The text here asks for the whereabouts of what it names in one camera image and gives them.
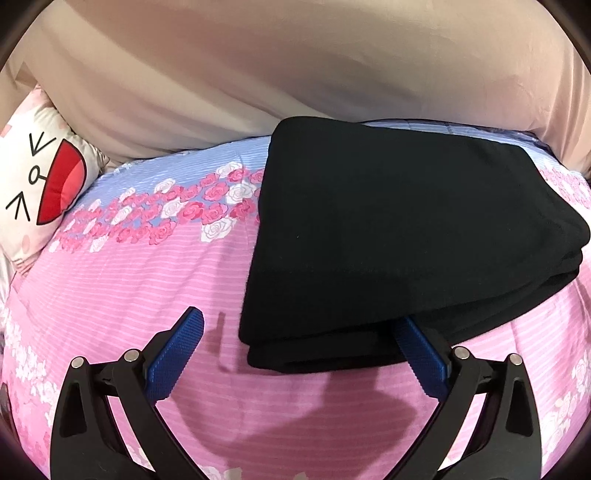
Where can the black pants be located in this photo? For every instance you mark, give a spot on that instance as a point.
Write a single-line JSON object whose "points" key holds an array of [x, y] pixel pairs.
{"points": [[392, 230]]}

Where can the white cartoon face pillow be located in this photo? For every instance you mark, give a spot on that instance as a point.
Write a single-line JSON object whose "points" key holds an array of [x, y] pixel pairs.
{"points": [[41, 184]]}

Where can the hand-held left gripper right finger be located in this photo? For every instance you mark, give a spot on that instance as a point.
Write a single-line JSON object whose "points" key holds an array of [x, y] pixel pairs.
{"points": [[421, 356]]}

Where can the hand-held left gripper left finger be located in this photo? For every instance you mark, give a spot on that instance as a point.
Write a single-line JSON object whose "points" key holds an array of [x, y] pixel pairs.
{"points": [[176, 354]]}

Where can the beige padded headboard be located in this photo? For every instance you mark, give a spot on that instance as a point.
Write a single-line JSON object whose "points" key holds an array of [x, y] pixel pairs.
{"points": [[277, 60]]}

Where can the pink floral bedsheet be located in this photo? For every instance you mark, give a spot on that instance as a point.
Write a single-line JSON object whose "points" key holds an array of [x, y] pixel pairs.
{"points": [[138, 286]]}

